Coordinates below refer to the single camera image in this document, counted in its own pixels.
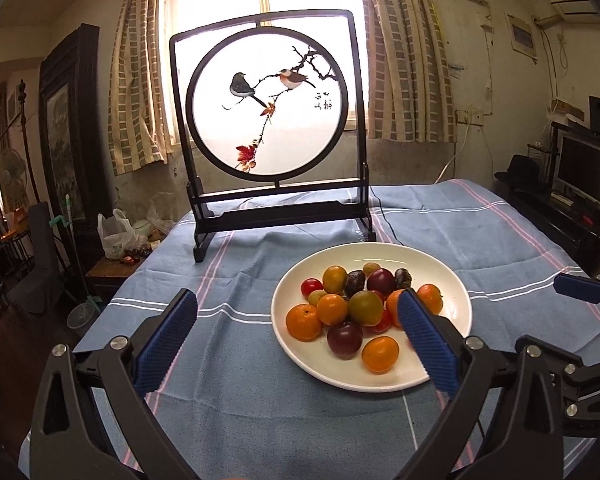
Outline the small orange fruit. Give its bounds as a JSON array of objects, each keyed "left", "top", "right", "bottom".
[{"left": 417, "top": 284, "right": 443, "bottom": 315}]

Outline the small red cherry tomato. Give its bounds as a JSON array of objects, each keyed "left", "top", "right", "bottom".
[{"left": 367, "top": 309, "right": 393, "bottom": 334}]

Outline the dark brown passion fruit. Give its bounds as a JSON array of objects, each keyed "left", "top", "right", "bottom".
[{"left": 394, "top": 268, "right": 412, "bottom": 289}]

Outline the dark purple plum tomato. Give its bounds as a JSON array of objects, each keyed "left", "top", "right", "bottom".
[{"left": 366, "top": 268, "right": 396, "bottom": 298}]

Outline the dark red plum tomato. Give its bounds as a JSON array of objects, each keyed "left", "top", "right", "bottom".
[{"left": 327, "top": 321, "right": 363, "bottom": 360}]

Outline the blue striped tablecloth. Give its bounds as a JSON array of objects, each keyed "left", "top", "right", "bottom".
[{"left": 17, "top": 178, "right": 600, "bottom": 480}]

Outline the computer monitor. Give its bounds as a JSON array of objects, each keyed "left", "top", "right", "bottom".
[{"left": 556, "top": 134, "right": 600, "bottom": 204}]

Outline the small yellow fruit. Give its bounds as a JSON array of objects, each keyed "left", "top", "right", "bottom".
[{"left": 363, "top": 262, "right": 381, "bottom": 276}]

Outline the brown wrinkled passion fruit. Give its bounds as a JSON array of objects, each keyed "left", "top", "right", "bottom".
[{"left": 343, "top": 270, "right": 366, "bottom": 298}]

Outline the black hat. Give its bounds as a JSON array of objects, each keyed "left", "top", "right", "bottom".
[{"left": 494, "top": 154, "right": 540, "bottom": 190}]

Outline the orange tomato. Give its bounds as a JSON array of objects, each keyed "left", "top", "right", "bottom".
[{"left": 316, "top": 294, "right": 349, "bottom": 326}]

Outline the white plastic bag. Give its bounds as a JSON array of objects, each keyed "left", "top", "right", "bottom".
[{"left": 97, "top": 208, "right": 140, "bottom": 260}]

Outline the white ceramic plate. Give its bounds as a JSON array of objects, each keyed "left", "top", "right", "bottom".
[{"left": 271, "top": 243, "right": 472, "bottom": 393}]

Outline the yellow green tomato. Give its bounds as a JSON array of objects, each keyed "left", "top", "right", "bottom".
[{"left": 322, "top": 266, "right": 348, "bottom": 295}]

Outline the standing fan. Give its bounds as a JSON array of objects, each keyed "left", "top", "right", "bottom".
[{"left": 0, "top": 148, "right": 29, "bottom": 212}]

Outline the right checked curtain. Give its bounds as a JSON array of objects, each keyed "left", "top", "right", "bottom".
[{"left": 363, "top": 0, "right": 456, "bottom": 143}]

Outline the checked curtain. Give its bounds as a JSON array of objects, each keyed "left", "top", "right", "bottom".
[
  {"left": 107, "top": 0, "right": 174, "bottom": 176},
  {"left": 363, "top": 0, "right": 456, "bottom": 143}
]

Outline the left checked curtain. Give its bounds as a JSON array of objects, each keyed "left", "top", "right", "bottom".
[{"left": 107, "top": 0, "right": 174, "bottom": 176}]

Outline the round bird painting screen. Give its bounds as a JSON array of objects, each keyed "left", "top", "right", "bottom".
[{"left": 168, "top": 9, "right": 376, "bottom": 262}]

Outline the dark framed wall painting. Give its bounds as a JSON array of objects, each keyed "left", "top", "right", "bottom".
[{"left": 38, "top": 24, "right": 111, "bottom": 234}]

